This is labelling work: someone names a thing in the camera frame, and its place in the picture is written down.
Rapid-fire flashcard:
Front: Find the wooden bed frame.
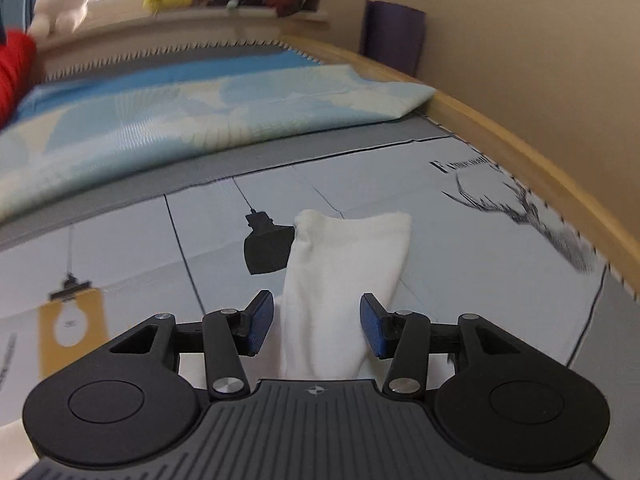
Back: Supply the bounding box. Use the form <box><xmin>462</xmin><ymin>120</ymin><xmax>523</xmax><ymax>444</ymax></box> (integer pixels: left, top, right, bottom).
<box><xmin>32</xmin><ymin>9</ymin><xmax>639</xmax><ymax>296</ymax></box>

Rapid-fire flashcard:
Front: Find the red folded blanket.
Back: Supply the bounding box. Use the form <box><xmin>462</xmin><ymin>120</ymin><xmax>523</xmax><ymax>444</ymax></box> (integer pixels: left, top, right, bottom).
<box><xmin>0</xmin><ymin>29</ymin><xmax>37</xmax><ymax>127</ymax></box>

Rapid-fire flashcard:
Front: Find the grey printed bed sheet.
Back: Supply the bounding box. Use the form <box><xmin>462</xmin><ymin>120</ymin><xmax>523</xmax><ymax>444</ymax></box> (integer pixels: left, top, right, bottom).
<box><xmin>1</xmin><ymin>116</ymin><xmax>639</xmax><ymax>428</ymax></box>

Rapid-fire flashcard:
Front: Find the white plush toy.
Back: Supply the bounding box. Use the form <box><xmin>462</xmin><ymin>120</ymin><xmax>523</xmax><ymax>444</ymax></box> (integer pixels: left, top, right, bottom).
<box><xmin>27</xmin><ymin>0</ymin><xmax>89</xmax><ymax>42</ymax></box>

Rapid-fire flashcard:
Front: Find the purple board by wall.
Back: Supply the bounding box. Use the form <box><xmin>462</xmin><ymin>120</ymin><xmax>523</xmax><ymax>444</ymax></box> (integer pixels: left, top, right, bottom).
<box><xmin>359</xmin><ymin>0</ymin><xmax>426</xmax><ymax>77</ymax></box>

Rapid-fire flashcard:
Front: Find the light blue patterned blanket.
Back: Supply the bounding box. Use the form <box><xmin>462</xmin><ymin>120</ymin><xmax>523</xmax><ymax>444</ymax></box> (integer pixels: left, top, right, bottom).
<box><xmin>1</xmin><ymin>65</ymin><xmax>435</xmax><ymax>220</ymax></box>

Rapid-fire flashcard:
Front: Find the white t-shirt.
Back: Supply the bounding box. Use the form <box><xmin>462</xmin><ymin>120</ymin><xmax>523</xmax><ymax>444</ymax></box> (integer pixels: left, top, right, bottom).
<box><xmin>180</xmin><ymin>208</ymin><xmax>456</xmax><ymax>388</ymax></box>

